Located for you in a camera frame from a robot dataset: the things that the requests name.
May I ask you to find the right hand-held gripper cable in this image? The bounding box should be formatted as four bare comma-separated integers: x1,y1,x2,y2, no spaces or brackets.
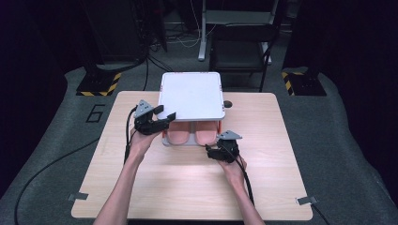
223,146,330,225

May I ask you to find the hazard-striped black stand base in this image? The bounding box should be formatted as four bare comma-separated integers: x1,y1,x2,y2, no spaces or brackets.
75,72,122,98
281,70,328,97

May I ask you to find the hand-held gripper cable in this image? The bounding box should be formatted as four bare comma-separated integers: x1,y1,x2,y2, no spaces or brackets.
123,105,139,165
223,146,330,225

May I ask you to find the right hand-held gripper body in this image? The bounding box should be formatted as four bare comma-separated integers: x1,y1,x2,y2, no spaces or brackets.
215,130,242,163

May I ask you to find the person's right hand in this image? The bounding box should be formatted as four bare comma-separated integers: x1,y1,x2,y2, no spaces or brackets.
218,156,249,186

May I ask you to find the pink slipper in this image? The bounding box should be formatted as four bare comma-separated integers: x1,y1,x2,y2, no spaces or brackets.
166,121,192,146
194,120,219,147

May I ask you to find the black cables bundle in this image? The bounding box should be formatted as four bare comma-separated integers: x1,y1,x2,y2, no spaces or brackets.
142,43,174,92

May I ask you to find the dark equipment cabinet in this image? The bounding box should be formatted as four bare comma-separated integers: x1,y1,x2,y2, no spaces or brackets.
83,0,149,64

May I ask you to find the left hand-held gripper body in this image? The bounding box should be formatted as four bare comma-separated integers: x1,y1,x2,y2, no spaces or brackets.
133,99,170,136

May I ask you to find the black folding chair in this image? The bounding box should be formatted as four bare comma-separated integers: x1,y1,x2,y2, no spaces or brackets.
208,24,280,93

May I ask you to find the white cables bundle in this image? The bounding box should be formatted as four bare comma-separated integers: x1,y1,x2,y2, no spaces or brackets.
167,0,218,49

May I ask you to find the left hand-held gripper cable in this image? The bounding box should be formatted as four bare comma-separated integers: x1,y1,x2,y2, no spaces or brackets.
123,105,139,165

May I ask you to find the white two-tier shoe rack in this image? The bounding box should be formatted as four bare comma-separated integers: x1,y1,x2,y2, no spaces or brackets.
156,71,226,147

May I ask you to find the person's left hand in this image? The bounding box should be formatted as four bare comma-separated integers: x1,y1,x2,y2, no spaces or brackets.
129,128,161,161

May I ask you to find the long black floor cable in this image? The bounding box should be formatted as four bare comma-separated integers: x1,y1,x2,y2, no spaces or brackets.
13,137,101,225

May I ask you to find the grey tape strip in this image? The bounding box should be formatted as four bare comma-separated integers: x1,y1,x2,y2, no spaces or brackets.
68,191,90,203
295,195,319,206

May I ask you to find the white metal desk frame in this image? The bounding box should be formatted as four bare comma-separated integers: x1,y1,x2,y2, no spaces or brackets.
197,0,280,65

